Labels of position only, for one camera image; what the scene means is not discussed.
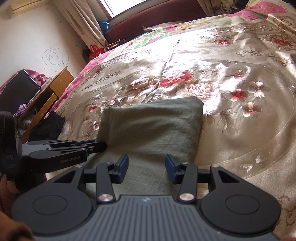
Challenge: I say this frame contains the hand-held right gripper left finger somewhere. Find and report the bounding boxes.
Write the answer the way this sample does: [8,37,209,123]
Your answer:
[55,154,129,204]

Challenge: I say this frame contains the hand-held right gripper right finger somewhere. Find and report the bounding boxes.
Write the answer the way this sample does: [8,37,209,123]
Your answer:
[165,154,242,204]

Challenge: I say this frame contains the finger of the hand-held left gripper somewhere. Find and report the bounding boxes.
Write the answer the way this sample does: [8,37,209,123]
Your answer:
[80,142,108,155]
[68,139,96,147]

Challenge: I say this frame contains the green pants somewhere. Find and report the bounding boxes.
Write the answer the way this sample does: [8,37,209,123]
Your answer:
[87,96,204,200]

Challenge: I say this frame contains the black cloth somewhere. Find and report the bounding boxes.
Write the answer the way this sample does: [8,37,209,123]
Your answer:
[29,111,65,142]

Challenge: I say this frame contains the wooden bedside table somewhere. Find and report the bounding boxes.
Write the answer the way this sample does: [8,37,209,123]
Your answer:
[17,66,75,144]

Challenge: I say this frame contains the black monitor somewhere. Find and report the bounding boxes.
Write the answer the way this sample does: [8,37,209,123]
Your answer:
[0,69,42,112]

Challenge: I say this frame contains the pink purple cloth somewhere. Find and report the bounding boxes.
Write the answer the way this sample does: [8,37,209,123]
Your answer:
[0,68,48,94]

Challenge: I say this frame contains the red bag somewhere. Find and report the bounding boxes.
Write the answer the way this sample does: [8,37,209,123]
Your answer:
[88,44,106,62]

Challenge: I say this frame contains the floral bedspread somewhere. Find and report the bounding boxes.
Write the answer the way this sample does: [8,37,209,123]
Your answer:
[45,0,296,241]

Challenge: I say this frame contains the gold shiny object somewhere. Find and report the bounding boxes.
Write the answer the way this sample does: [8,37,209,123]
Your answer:
[105,38,127,51]

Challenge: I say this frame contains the blue bag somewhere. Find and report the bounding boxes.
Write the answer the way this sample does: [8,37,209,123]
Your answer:
[97,20,110,32]

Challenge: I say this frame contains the beige curtain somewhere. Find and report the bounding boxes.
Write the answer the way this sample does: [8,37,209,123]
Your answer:
[53,0,110,49]

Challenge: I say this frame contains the maroon headboard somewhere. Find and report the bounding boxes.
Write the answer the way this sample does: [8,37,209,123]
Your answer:
[105,0,211,44]

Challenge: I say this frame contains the window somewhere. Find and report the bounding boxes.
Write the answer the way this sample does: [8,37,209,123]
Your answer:
[99,0,149,19]

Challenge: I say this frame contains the wall air conditioner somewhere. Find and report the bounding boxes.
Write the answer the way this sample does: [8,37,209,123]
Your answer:
[6,0,54,19]

